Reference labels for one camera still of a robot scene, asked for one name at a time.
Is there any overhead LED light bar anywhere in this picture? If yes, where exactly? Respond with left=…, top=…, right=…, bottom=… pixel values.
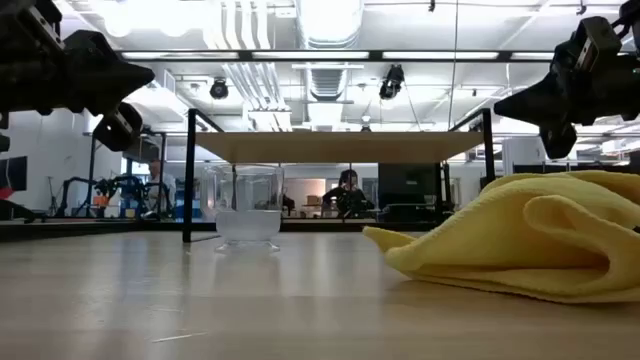
left=114, top=48, right=557, bottom=64

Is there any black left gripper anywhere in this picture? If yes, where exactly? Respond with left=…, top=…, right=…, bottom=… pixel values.
left=0, top=0, right=156, bottom=153

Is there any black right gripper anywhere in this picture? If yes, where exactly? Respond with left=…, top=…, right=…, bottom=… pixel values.
left=493, top=44, right=640, bottom=160

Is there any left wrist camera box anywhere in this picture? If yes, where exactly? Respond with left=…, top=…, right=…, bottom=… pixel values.
left=18, top=2, right=66, bottom=52

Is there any silver ceiling air duct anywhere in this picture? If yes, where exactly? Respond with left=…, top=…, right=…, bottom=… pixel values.
left=294, top=0, right=366, bottom=101

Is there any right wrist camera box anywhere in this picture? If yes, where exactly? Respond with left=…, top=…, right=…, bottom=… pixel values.
left=572, top=15, right=624, bottom=74

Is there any wooden shelf with black legs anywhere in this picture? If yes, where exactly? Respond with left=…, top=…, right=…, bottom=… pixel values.
left=182, top=107, right=497, bottom=245

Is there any black wall screen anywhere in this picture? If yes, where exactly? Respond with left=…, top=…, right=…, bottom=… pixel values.
left=0, top=155, right=29, bottom=194

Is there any black metal table frame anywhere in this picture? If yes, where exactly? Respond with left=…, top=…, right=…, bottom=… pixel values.
left=0, top=219, right=441, bottom=244

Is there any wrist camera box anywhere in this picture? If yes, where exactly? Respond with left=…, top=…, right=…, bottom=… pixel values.
left=18, top=2, right=66, bottom=52
left=572, top=15, right=624, bottom=74

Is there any person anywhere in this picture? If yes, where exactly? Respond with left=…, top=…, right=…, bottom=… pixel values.
left=321, top=168, right=375, bottom=219
left=146, top=158, right=177, bottom=217

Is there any black background monitor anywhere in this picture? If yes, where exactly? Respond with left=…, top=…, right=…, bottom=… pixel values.
left=377, top=163, right=442, bottom=222

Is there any black overhead camera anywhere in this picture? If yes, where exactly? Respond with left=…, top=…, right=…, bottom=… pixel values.
left=209, top=77, right=230, bottom=101
left=378, top=64, right=406, bottom=101

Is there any yellow cloth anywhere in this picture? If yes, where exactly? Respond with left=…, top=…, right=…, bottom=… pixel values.
left=362, top=170, right=640, bottom=305

